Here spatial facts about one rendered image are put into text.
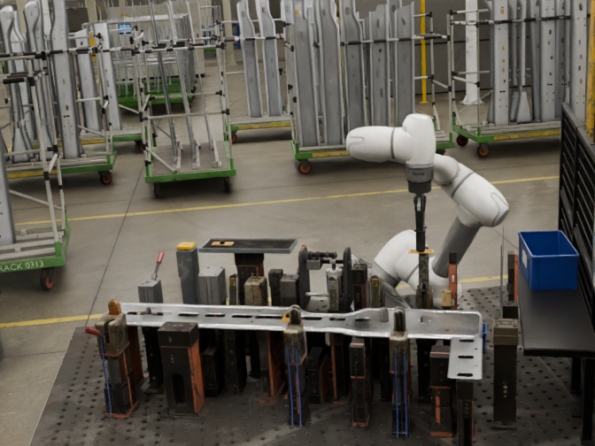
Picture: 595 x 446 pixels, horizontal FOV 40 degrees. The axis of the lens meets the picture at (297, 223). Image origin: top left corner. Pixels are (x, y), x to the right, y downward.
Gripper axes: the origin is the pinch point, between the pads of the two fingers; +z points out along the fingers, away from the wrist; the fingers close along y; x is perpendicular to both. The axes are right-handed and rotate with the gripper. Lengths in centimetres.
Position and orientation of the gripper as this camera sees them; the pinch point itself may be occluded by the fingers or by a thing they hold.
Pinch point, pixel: (421, 239)
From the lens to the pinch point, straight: 271.3
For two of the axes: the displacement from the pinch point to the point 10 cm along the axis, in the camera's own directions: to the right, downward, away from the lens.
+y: -2.1, 2.8, -9.4
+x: 9.8, 0.0, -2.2
